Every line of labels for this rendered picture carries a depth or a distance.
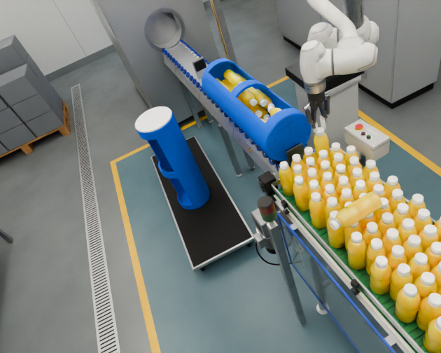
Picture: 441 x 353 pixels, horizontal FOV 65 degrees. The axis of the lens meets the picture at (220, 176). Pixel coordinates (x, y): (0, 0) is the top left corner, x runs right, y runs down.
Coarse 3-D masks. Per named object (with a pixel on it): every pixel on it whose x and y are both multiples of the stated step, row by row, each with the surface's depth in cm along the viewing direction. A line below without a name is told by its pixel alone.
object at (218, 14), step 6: (210, 0) 270; (216, 0) 268; (216, 6) 271; (216, 12) 274; (222, 12) 275; (216, 18) 278; (222, 18) 278; (222, 24) 281; (222, 30) 284; (222, 36) 289; (228, 36) 289; (228, 42) 292; (228, 48) 296; (228, 54) 299; (234, 60) 305
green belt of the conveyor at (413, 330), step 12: (324, 228) 162; (324, 240) 158; (336, 252) 152; (348, 264) 147; (348, 276) 144; (360, 276) 142; (360, 288) 139; (384, 300) 134; (408, 324) 126; (420, 336) 122
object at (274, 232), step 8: (272, 232) 148; (272, 240) 156; (280, 240) 154; (280, 248) 158; (280, 256) 162; (280, 264) 171; (288, 264) 170; (288, 272) 174; (288, 280) 179; (288, 288) 187; (296, 296) 194; (296, 304) 200; (296, 312) 212; (304, 320) 219
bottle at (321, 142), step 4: (324, 132) 167; (316, 136) 168; (320, 136) 166; (324, 136) 167; (316, 140) 168; (320, 140) 167; (324, 140) 167; (328, 140) 169; (316, 144) 169; (320, 144) 168; (324, 144) 168; (328, 144) 171; (316, 148) 172; (320, 148) 170; (324, 148) 170; (328, 148) 172; (316, 152) 174; (328, 152) 173; (316, 156) 177
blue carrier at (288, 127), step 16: (224, 64) 239; (208, 80) 229; (256, 80) 220; (224, 96) 212; (272, 96) 210; (240, 112) 196; (288, 112) 175; (256, 128) 183; (272, 128) 173; (288, 128) 178; (304, 128) 183; (272, 144) 179; (288, 144) 184; (304, 144) 190
